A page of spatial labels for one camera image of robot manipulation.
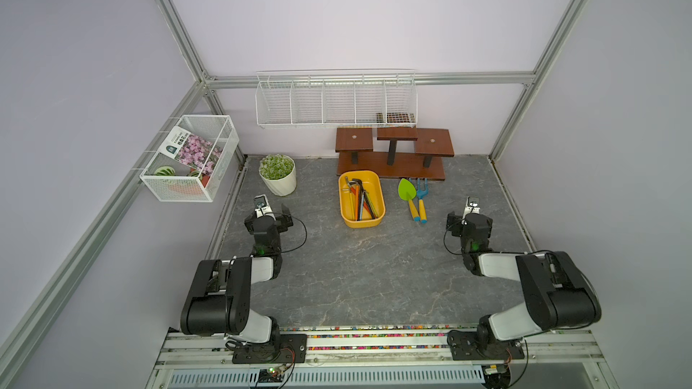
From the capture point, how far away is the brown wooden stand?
1028 millimetres

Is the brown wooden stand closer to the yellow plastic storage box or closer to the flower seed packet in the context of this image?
the yellow plastic storage box

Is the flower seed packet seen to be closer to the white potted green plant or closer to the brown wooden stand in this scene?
the white potted green plant

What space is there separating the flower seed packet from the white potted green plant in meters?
0.23

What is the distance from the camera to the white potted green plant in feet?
3.31

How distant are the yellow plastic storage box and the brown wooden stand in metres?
0.05

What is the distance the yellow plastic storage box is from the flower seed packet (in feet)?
1.51

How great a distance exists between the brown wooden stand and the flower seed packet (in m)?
0.46

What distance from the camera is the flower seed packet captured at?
730 mm

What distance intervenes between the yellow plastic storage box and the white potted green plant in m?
0.19

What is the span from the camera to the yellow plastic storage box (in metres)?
1.00
